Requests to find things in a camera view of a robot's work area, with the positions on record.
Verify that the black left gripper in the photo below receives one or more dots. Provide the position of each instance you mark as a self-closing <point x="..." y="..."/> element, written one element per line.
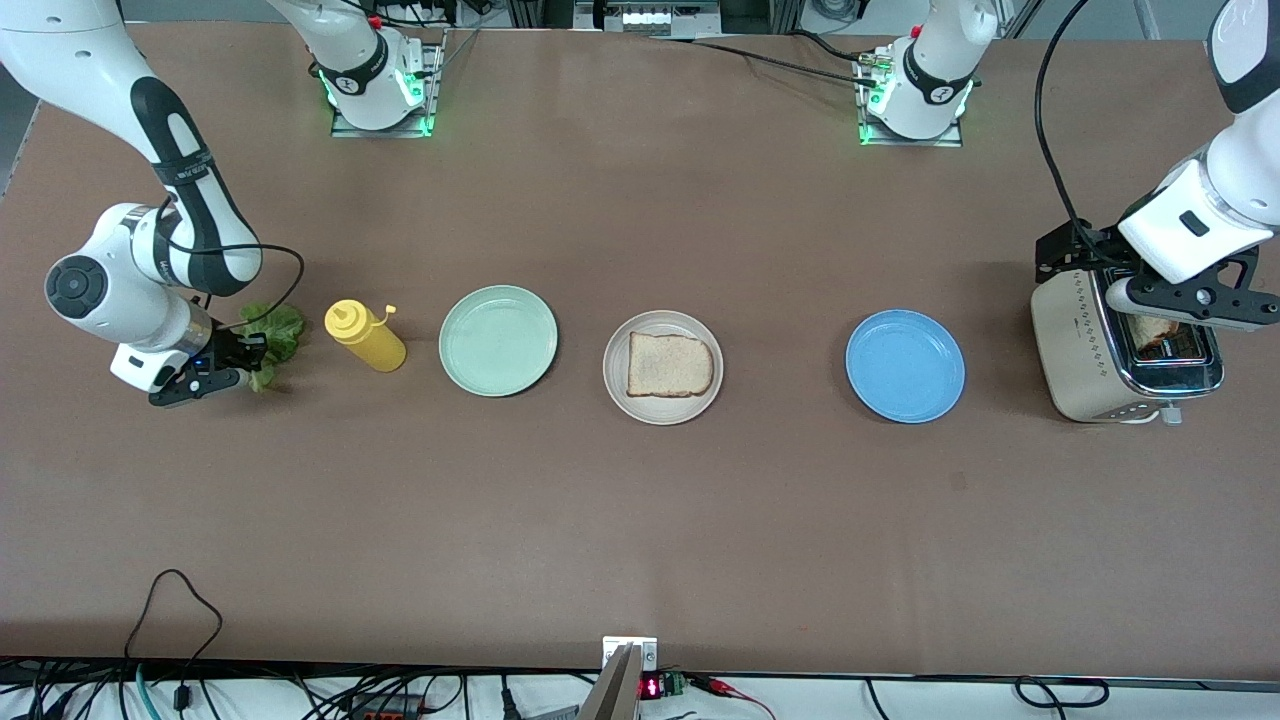
<point x="1072" y="250"/>

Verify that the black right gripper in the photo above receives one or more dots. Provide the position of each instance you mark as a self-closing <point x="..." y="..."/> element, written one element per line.
<point x="228" y="349"/>

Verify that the green lettuce leaf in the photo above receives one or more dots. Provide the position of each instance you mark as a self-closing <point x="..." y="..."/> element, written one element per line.
<point x="285" y="330"/>

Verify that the yellow squeeze bottle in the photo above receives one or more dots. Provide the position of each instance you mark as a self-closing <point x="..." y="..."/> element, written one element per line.
<point x="375" y="345"/>

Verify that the toasted bread slice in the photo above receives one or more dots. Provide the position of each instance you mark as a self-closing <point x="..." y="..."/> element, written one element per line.
<point x="668" y="365"/>
<point x="1150" y="335"/>

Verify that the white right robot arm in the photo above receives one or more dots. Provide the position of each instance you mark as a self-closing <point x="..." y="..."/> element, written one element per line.
<point x="100" y="290"/>

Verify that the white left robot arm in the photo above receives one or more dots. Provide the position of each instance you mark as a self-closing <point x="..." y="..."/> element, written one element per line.
<point x="935" y="60"/>

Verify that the blue plate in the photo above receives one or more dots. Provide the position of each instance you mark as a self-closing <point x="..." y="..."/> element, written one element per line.
<point x="905" y="365"/>

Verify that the light green plate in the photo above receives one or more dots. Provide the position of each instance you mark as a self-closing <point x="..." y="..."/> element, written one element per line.
<point x="498" y="340"/>

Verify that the beige plate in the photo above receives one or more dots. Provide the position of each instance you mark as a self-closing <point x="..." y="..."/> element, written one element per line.
<point x="660" y="412"/>

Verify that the beige chrome toaster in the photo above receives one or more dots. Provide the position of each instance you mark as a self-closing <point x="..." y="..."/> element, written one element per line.
<point x="1065" y="350"/>

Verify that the grey device with lights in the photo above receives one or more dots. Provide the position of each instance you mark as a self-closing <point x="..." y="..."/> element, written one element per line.
<point x="645" y="18"/>

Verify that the red digit display module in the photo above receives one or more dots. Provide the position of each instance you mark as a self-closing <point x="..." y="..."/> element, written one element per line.
<point x="652" y="688"/>

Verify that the red clip lead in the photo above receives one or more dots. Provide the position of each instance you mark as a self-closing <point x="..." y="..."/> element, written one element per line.
<point x="715" y="685"/>

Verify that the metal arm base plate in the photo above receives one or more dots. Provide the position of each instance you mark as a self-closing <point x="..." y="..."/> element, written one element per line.
<point x="900" y="142"/>
<point x="380" y="133"/>

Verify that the white mounting bracket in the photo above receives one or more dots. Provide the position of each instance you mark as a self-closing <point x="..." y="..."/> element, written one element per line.
<point x="612" y="648"/>

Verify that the grey metal mount bar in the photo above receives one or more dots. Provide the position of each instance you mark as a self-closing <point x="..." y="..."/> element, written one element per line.
<point x="615" y="695"/>

